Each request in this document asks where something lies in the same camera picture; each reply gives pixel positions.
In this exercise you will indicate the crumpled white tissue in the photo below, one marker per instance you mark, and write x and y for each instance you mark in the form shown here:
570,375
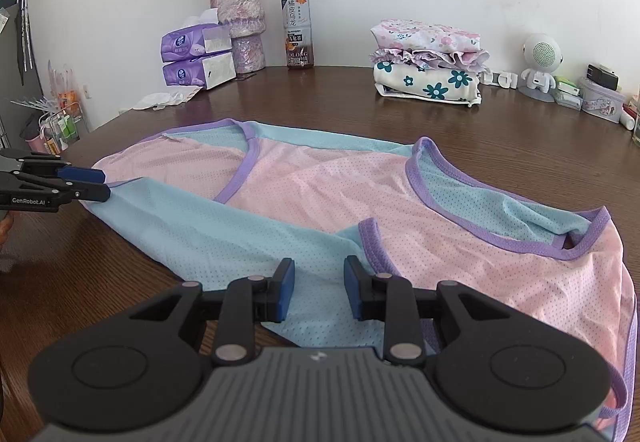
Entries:
165,99

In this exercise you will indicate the white robot speaker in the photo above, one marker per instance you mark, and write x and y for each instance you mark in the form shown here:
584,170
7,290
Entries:
542,54

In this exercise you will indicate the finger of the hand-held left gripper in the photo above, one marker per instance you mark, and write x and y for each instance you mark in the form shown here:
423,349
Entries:
82,174
90,193

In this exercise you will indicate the pink and blue mesh garment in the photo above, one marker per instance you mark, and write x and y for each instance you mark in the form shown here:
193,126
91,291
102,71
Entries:
350,207

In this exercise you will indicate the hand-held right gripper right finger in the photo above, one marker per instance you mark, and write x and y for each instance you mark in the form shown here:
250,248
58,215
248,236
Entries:
351,292

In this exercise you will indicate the red white tube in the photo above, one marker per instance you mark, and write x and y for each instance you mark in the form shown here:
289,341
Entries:
627,118

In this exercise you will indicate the white teal-flower folded cloth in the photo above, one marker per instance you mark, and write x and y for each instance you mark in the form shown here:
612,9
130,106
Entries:
425,84

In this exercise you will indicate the black charger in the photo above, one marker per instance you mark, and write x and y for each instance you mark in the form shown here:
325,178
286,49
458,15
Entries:
602,77

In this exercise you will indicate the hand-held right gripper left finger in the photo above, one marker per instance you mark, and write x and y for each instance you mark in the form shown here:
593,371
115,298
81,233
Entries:
286,289

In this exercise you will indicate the lavender tin box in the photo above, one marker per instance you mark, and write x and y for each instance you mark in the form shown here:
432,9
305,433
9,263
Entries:
600,104

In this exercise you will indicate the green white small box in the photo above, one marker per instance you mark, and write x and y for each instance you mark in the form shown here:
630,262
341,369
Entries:
567,86

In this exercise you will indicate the purple ruffled folded cloth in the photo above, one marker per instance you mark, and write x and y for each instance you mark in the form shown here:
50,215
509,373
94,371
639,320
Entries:
430,59

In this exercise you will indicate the purple textured vase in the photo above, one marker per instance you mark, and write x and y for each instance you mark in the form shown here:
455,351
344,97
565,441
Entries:
237,22

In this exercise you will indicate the clear plastic box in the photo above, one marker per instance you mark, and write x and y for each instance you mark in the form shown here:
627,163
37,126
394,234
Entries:
567,101

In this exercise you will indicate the person's left hand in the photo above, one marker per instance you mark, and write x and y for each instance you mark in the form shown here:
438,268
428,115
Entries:
4,232

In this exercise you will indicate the clear storage organizer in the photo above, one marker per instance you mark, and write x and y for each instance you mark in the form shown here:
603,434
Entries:
65,122

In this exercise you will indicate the pink floral folded cloth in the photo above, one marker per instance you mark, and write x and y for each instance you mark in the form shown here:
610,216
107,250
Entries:
425,34

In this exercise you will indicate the brown tea bottle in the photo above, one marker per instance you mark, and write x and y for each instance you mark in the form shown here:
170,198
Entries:
298,27

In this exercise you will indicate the white clip rack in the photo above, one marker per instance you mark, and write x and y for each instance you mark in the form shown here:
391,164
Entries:
500,79

